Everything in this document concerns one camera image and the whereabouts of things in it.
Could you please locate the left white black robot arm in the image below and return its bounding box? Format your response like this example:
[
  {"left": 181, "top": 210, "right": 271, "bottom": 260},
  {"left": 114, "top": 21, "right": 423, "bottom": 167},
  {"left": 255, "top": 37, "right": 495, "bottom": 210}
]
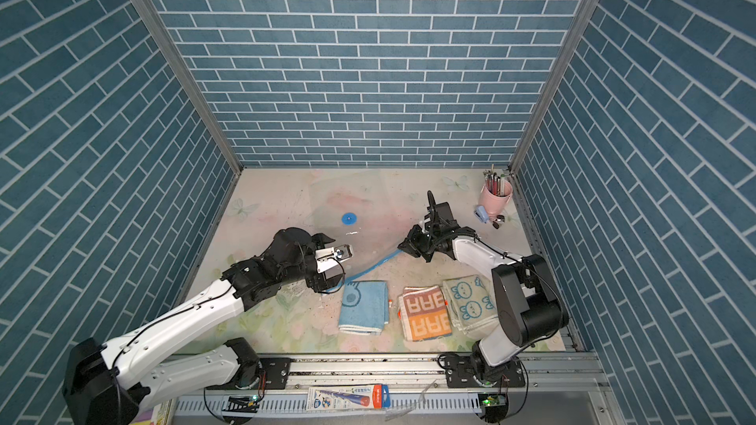
[{"left": 62, "top": 227, "right": 352, "bottom": 424}]

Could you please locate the clear vacuum bag blue zipper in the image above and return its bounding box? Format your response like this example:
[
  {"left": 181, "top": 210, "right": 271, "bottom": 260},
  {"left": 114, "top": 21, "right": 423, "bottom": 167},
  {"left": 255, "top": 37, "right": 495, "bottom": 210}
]
[{"left": 308, "top": 170, "right": 425, "bottom": 277}]

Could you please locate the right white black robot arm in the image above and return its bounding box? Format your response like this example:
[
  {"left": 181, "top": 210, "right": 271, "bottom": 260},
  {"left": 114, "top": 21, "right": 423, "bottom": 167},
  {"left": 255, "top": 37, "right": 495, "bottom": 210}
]
[{"left": 398, "top": 192, "right": 569, "bottom": 384}]

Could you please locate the pale green bunny towel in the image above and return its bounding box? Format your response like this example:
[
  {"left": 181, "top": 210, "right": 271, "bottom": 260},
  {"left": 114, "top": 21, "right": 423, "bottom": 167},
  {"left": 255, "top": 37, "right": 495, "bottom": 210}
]
[{"left": 441, "top": 275, "right": 498, "bottom": 334}]

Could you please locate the aluminium mounting rail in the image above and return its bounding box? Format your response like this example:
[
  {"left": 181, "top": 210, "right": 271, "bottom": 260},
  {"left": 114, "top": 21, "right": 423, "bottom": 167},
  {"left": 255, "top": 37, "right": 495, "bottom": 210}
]
[{"left": 139, "top": 349, "right": 621, "bottom": 424}]

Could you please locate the light blue towel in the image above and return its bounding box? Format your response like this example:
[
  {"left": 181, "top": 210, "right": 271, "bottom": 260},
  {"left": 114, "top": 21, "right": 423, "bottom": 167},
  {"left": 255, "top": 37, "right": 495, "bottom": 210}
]
[{"left": 338, "top": 281, "right": 390, "bottom": 334}]

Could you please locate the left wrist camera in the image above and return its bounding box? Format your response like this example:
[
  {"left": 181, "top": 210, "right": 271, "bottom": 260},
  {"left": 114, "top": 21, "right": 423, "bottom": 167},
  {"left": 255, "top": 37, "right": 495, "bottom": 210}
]
[{"left": 315, "top": 244, "right": 352, "bottom": 273}]

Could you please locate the small blue white eraser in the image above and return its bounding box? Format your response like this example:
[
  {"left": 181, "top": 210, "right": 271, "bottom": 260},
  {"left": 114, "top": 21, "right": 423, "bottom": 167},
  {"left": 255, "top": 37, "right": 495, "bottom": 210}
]
[{"left": 474, "top": 205, "right": 490, "bottom": 224}]

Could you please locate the pink pen cup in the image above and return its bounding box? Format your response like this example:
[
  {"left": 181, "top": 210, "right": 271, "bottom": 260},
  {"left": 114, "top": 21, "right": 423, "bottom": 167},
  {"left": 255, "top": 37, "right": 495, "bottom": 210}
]
[{"left": 478, "top": 169, "right": 514, "bottom": 220}]

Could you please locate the colourful marker set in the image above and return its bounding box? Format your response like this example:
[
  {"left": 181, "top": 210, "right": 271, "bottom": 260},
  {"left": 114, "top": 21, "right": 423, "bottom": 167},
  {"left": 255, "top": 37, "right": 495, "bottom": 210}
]
[{"left": 130, "top": 403, "right": 173, "bottom": 425}]

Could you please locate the red blue packaged item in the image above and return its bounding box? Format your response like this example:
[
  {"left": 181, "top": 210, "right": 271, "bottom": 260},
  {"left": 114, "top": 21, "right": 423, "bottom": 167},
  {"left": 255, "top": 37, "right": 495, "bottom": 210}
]
[{"left": 305, "top": 384, "right": 391, "bottom": 411}]

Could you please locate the orange white folded towel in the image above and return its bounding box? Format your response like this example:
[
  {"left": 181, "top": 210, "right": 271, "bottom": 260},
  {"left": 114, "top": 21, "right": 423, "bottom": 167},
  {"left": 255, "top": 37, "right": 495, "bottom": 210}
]
[{"left": 398, "top": 285, "right": 452, "bottom": 342}]

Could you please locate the small metal binder clip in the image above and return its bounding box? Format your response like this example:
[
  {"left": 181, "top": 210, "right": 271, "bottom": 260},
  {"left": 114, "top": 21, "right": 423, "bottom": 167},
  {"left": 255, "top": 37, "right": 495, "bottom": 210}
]
[{"left": 492, "top": 214, "right": 506, "bottom": 229}]

